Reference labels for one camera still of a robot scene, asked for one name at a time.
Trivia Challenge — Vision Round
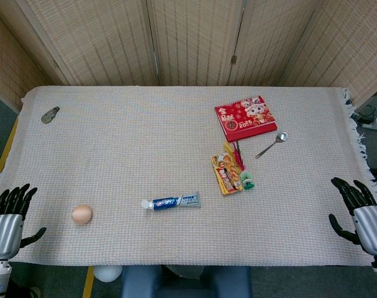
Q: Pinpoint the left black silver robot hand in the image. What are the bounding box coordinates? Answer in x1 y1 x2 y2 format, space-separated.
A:
0 183 47 260

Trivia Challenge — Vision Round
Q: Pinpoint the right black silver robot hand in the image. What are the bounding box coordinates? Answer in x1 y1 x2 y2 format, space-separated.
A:
328 177 377 257

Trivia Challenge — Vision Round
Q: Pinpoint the blue white toothpaste tube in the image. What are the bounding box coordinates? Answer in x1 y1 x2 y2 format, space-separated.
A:
140 191 202 212

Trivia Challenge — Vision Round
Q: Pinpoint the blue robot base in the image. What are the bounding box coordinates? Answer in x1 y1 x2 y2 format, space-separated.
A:
121 266 253 298

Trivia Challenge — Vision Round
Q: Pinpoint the brown egg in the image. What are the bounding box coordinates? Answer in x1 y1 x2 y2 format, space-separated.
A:
71 204 93 225

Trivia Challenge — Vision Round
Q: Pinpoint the yellow floor tape strip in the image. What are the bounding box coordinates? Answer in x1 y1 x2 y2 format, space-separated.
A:
82 266 96 298
0 117 20 173

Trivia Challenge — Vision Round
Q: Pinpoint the white round ball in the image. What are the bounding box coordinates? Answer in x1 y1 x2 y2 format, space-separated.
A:
93 266 123 283

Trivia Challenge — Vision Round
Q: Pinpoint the grey-green stone figure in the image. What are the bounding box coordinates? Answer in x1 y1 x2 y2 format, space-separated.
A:
40 106 60 125

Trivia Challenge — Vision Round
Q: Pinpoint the metal spoon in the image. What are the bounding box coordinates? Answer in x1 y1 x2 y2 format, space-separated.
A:
255 132 289 160

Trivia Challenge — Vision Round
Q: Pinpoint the feather shuttlecock with green base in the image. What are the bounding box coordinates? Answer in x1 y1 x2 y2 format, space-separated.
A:
222 141 257 191

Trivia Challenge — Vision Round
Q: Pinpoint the yellow red snack packet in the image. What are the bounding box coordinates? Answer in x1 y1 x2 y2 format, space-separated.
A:
211 153 244 196

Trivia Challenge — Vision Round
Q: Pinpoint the beige woven tablecloth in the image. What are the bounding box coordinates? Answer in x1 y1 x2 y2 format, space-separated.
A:
0 85 377 268

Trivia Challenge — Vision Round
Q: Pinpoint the red desk calendar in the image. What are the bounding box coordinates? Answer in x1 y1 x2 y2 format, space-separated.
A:
214 95 279 143

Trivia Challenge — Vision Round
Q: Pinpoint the woven folding screen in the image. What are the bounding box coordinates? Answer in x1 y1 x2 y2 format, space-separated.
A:
0 0 377 112

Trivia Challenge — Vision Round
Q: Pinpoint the black floor cable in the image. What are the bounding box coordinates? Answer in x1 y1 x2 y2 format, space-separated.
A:
355 104 377 124

